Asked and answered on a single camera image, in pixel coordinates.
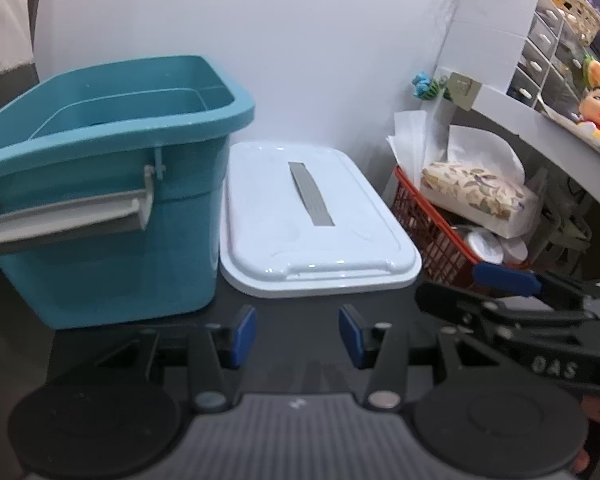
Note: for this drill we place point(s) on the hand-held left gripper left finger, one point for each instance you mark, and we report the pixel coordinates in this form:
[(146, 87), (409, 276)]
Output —
[(244, 335)]

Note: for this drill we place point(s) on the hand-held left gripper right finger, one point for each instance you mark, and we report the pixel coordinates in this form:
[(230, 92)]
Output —
[(352, 335)]

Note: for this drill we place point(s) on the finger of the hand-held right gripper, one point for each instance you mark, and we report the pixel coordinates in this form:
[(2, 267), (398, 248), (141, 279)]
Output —
[(505, 279), (455, 302)]

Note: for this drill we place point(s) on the white plastic bin lid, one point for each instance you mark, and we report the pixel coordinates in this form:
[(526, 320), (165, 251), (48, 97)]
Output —
[(260, 240)]

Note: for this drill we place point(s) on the teal plastic storage bin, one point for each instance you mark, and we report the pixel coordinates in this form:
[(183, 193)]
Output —
[(105, 285)]

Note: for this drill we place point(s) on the black desktop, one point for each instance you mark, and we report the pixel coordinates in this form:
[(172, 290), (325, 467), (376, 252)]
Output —
[(290, 310)]

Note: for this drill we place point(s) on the white round container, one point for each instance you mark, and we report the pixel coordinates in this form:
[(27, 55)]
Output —
[(515, 250), (485, 247)]

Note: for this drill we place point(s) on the grey plastic rack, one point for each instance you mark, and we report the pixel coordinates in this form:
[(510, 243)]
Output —
[(565, 230)]

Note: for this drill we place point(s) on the floral tissue pack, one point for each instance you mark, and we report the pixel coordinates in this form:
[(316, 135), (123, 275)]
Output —
[(475, 190)]

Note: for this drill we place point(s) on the white tilted table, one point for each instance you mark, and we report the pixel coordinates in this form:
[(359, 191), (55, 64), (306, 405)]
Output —
[(505, 110)]

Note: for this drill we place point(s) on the white folded paper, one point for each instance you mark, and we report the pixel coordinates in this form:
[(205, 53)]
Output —
[(407, 140)]

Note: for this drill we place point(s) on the small blue green toy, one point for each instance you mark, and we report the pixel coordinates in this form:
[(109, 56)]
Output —
[(427, 86)]

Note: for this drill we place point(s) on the small burger toy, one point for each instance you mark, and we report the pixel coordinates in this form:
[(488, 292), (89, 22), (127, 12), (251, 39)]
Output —
[(594, 71)]

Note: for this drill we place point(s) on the white drawer cabinet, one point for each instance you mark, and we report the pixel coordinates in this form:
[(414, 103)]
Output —
[(485, 35)]

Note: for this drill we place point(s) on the wicker basket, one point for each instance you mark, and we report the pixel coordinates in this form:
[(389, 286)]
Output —
[(577, 15)]

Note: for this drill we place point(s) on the small square wall hook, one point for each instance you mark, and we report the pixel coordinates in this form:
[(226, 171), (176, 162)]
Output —
[(462, 90)]

